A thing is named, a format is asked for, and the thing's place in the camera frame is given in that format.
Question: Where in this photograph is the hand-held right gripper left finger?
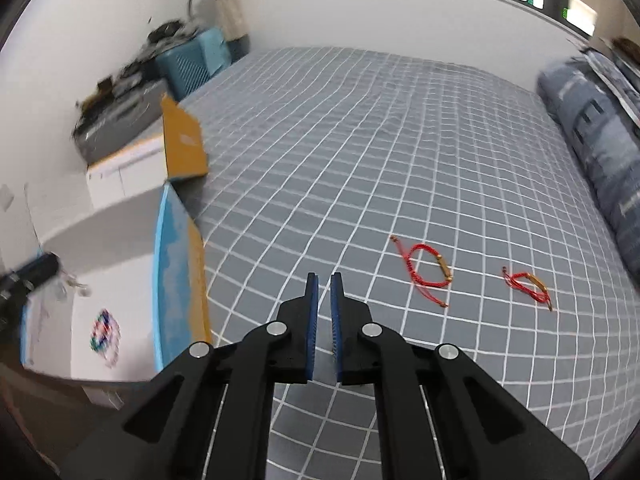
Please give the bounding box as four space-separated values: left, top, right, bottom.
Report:
55 272 321 480

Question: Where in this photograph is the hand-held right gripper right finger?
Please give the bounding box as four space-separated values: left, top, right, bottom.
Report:
330 271 591 480

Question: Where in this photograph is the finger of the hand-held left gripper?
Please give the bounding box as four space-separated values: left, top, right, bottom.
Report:
11 253 63 289

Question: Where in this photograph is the multicolour glass bead bracelet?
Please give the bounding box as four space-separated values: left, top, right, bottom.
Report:
87 310 123 368

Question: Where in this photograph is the blue and yellow cardboard box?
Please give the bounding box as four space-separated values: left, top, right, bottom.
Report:
20 94 215 391

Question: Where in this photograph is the large red string bracelet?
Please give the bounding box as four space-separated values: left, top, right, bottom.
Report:
390 235 455 308

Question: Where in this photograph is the small red string bracelet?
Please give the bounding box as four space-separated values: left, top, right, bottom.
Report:
501 267 555 312

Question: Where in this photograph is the white cardboard box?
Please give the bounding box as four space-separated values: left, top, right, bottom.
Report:
82 382 156 411

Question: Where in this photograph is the grey checked bed sheet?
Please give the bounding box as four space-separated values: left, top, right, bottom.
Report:
170 46 640 480

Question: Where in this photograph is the grey suitcase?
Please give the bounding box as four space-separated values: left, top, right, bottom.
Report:
72 77 168 166

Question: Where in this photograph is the pile of dark cluttered things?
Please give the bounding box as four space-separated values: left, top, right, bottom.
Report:
75 19 201 126

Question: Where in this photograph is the blue suitcase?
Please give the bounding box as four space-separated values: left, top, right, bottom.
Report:
155 27 233 103

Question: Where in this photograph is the beige curtain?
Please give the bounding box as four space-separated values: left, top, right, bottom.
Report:
212 0 251 63

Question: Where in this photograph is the blue-grey folded quilt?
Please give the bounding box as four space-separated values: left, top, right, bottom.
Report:
536 57 640 301

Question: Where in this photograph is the patterned folded blanket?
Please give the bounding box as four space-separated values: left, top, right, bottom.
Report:
580 35 640 126

